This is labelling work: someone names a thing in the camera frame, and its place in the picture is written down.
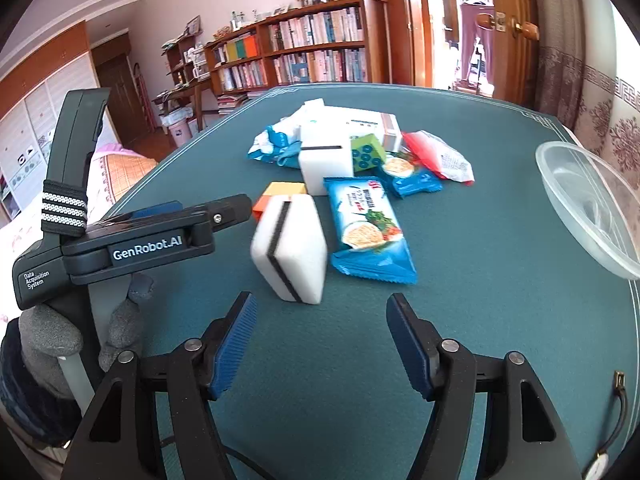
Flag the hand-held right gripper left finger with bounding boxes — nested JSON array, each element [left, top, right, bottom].
[[60, 291, 259, 480]]

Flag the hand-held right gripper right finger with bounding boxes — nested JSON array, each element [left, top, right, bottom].
[[386, 292, 583, 480]]

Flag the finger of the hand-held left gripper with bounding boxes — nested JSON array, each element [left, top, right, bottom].
[[100, 201, 184, 226], [185, 193, 253, 235]]

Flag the orange and yellow building block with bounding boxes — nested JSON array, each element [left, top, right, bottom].
[[252, 181, 308, 221]]

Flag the turquoise cloth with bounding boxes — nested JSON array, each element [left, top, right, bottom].
[[267, 142, 302, 170]]

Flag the blue and white snack packet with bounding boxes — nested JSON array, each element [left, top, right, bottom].
[[247, 112, 306, 163]]

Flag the white sponge with black stripe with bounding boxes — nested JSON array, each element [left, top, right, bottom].
[[250, 194, 328, 306], [298, 125, 356, 196]]

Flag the large blue noodle snack packet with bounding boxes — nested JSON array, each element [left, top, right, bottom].
[[322, 176, 418, 286]]

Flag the green block with blue dots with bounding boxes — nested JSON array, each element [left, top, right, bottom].
[[350, 132, 387, 175]]

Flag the white medicine box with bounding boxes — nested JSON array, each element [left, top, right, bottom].
[[320, 107, 403, 151]]

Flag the small blue noodle snack packet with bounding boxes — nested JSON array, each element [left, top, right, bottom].
[[377, 152, 443, 200]]

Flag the red and white snack packet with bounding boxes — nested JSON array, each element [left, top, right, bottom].
[[402, 130, 475, 187]]

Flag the clear plastic bowl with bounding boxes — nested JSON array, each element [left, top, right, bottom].
[[535, 141, 640, 281]]

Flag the person's left forearm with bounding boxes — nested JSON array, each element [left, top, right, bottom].
[[0, 320, 86, 466]]

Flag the person's left hand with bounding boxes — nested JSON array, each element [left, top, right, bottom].
[[17, 274, 156, 401]]

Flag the pink bin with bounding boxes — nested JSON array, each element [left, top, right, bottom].
[[167, 119, 193, 148]]

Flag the teal table mat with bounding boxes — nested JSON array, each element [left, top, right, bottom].
[[97, 85, 640, 480]]

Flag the pile of books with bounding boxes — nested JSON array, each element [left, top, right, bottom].
[[217, 92, 251, 116]]

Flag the dark wooden door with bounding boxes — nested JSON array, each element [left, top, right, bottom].
[[94, 40, 151, 146]]

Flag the wooden side table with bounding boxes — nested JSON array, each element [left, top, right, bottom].
[[152, 80, 216, 131]]

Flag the white wardrobe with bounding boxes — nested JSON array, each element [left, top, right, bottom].
[[0, 20, 98, 221]]

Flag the small cluttered wooden shelf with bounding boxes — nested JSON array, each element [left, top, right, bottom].
[[161, 30, 211, 92]]

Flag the rows of shelved books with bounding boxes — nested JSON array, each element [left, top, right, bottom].
[[212, 7, 368, 93]]

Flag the wooden bookshelf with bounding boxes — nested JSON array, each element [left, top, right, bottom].
[[205, 0, 391, 106]]

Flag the patterned curtain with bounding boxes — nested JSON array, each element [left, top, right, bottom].
[[530, 0, 640, 171]]

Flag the black cable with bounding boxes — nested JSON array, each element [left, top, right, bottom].
[[220, 445, 271, 480]]

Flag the brown strap with buckle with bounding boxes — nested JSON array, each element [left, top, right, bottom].
[[585, 370, 633, 480]]

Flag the wooden door frame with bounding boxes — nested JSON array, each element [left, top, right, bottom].
[[382, 0, 437, 88]]

